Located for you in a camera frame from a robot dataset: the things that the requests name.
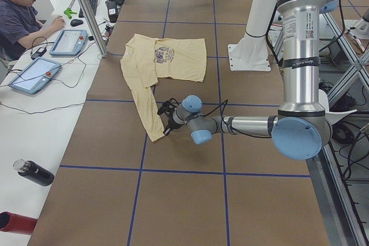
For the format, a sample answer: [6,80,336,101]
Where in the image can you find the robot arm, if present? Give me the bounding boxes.
[164,0,338,160]

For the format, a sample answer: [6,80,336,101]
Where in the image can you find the near teach pendant tablet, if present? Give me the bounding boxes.
[8,57,61,94]

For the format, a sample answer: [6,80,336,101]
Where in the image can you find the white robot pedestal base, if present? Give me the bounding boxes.
[228,0,276,71]

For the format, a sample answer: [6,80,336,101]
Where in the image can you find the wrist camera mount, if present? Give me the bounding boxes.
[157,98,178,117]

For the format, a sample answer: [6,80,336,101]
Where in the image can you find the aluminium frame post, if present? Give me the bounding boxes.
[78,0,107,57]

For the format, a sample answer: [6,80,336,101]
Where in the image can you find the green plastic object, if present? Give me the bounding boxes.
[63,7,77,20]

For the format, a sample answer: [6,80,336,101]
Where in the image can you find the black bottle steel cap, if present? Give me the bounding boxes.
[13,159,54,186]

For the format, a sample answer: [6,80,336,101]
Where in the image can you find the black computer mouse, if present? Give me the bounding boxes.
[70,19,84,27]

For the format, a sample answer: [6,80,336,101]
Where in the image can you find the far teach pendant tablet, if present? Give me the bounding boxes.
[49,29,88,56]

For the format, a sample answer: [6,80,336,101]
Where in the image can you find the red cylinder bottle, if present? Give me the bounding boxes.
[1,211,37,235]

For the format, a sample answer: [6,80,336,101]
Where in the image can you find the white plastic chair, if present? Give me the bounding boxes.
[318,89,357,125]

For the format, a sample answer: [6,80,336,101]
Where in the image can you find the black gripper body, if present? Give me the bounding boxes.
[165,115,182,131]

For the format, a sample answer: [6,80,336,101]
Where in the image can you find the seated person dark shirt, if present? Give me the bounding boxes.
[1,0,65,61]

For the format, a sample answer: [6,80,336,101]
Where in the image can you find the teach pendant tablet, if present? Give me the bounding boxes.
[8,57,61,94]
[49,29,88,56]

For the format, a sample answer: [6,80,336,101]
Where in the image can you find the black keyboard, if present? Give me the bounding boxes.
[78,0,100,18]

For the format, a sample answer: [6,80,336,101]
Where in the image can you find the cream long-sleeve printed shirt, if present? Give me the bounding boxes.
[121,34,207,142]

